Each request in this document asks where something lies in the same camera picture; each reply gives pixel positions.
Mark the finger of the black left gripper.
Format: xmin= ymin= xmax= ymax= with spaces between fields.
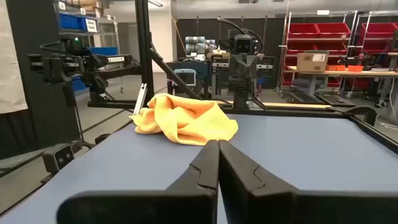
xmin=243 ymin=55 xmax=258 ymax=93
xmin=229 ymin=55 xmax=244 ymax=93

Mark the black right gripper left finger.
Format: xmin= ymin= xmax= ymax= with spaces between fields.
xmin=57 ymin=139 xmax=220 ymax=224

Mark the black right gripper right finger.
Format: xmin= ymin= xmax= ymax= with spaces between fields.
xmin=218 ymin=139 xmax=398 ymax=224

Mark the yellow orange waffle towel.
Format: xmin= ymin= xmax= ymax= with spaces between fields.
xmin=129 ymin=92 xmax=239 ymax=147

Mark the grey blue-jointed robot arm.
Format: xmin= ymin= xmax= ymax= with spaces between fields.
xmin=184 ymin=35 xmax=218 ymax=56

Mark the small tan cardboard box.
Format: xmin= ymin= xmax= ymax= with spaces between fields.
xmin=206 ymin=51 xmax=231 ymax=61

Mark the blue equipment cart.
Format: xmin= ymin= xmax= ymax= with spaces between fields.
xmin=165 ymin=60 xmax=213 ymax=95

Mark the small grey screen device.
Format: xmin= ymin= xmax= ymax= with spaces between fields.
xmin=173 ymin=68 xmax=198 ymax=88

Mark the black backdrop curtain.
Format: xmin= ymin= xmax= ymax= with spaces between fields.
xmin=176 ymin=17 xmax=289 ymax=91

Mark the red plastic storage bin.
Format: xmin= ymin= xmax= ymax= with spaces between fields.
xmin=286 ymin=41 xmax=318 ymax=56
xmin=283 ymin=55 xmax=298 ymax=72
xmin=313 ymin=41 xmax=348 ymax=56
xmin=288 ymin=22 xmax=320 ymax=39
xmin=360 ymin=39 xmax=396 ymax=53
xmin=315 ymin=22 xmax=352 ymax=39
xmin=359 ymin=22 xmax=398 ymax=40
xmin=345 ymin=77 xmax=373 ymax=91

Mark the black floor mat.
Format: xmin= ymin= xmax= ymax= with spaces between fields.
xmin=316 ymin=93 xmax=356 ymax=108
xmin=288 ymin=91 xmax=325 ymax=105

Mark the brown cardboard box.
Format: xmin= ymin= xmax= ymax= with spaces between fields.
xmin=296 ymin=50 xmax=330 ymax=73
xmin=71 ymin=0 xmax=103 ymax=15

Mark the wooden top workbench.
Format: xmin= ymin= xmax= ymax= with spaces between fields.
xmin=286 ymin=65 xmax=398 ymax=108

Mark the blue plastic storage bin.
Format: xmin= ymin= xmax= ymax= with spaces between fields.
xmin=58 ymin=13 xmax=80 ymax=31
xmin=70 ymin=76 xmax=88 ymax=93
xmin=89 ymin=46 xmax=119 ymax=57

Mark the blue bin white label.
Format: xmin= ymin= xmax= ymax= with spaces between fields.
xmin=77 ymin=17 xmax=100 ymax=34

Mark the grey metal storage shelf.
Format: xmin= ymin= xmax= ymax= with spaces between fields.
xmin=54 ymin=0 xmax=121 ymax=94

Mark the black partition panel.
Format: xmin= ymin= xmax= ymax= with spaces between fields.
xmin=0 ymin=0 xmax=82 ymax=160

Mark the white hanging curtain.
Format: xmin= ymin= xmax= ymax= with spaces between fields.
xmin=0 ymin=0 xmax=29 ymax=114

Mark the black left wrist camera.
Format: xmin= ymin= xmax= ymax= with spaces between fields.
xmin=233 ymin=34 xmax=253 ymax=56

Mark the black aluminium table frame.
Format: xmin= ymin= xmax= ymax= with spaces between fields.
xmin=86 ymin=0 xmax=398 ymax=154

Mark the silver aluminium bracket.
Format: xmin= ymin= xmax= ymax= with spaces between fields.
xmin=132 ymin=82 xmax=148 ymax=116

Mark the chrome wire shelf rack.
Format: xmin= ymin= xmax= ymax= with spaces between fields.
xmin=279 ymin=10 xmax=359 ymax=98
xmin=347 ymin=10 xmax=398 ymax=108

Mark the small black stereo camera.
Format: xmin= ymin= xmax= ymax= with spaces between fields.
xmin=42 ymin=143 xmax=76 ymax=175

